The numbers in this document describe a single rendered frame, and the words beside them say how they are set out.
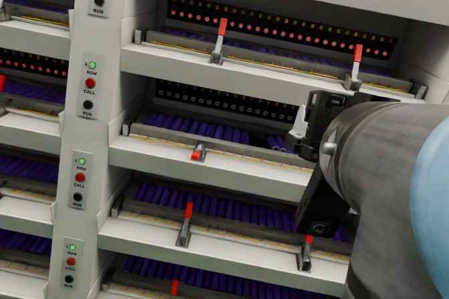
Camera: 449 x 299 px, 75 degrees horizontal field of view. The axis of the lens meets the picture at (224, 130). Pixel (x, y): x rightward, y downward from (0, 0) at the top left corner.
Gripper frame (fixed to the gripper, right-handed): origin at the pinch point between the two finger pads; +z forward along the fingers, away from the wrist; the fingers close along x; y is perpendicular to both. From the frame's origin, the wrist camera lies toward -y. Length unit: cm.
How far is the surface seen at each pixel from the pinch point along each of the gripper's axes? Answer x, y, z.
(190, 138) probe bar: 20.3, -5.8, 15.5
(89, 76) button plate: 40.6, 3.1, 9.8
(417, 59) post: -24.9, 20.2, 21.0
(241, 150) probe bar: 9.0, -6.2, 15.7
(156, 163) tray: 25.5, -11.6, 11.6
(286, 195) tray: -1.6, -12.8, 12.2
